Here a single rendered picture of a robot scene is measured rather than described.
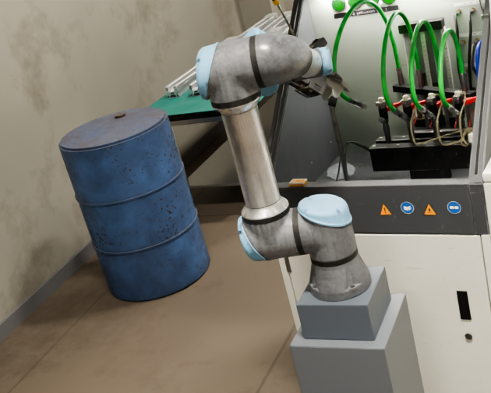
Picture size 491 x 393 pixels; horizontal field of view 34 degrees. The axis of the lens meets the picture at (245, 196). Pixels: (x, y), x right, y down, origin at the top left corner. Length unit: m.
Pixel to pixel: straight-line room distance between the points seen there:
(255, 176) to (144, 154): 2.04
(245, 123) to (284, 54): 0.18
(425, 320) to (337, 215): 0.80
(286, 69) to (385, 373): 0.75
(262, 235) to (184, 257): 2.21
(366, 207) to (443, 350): 0.53
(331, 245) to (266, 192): 0.19
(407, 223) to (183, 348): 1.57
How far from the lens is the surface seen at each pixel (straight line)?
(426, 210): 2.33
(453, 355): 2.59
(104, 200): 3.89
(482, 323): 2.49
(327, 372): 1.99
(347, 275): 1.90
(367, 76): 2.83
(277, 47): 1.71
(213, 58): 1.73
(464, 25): 2.68
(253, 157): 1.80
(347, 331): 1.93
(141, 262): 4.00
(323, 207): 1.84
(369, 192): 2.37
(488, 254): 2.36
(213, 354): 3.52
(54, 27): 4.80
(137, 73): 5.43
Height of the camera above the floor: 1.88
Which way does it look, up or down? 22 degrees down
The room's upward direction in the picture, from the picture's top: 15 degrees counter-clockwise
